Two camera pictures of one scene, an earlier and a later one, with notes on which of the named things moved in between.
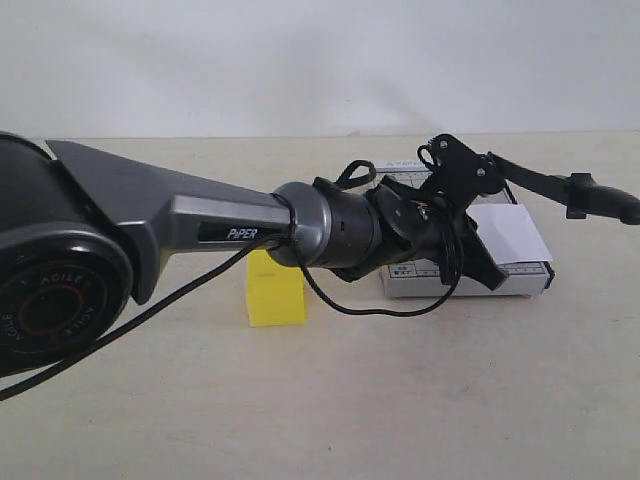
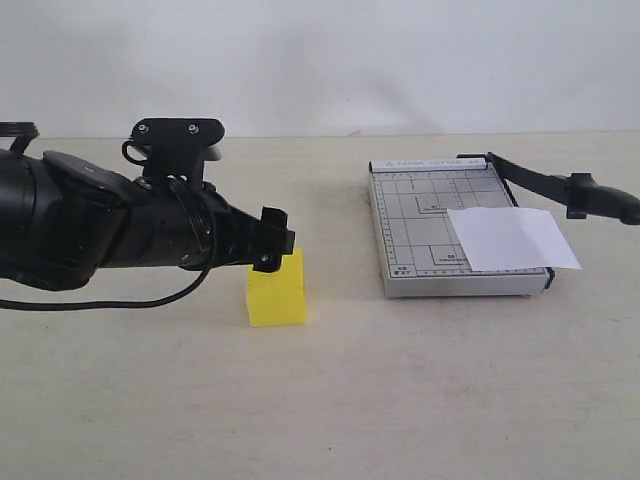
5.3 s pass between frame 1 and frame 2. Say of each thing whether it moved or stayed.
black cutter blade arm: stayed
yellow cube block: stayed
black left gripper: moved
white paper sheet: moved
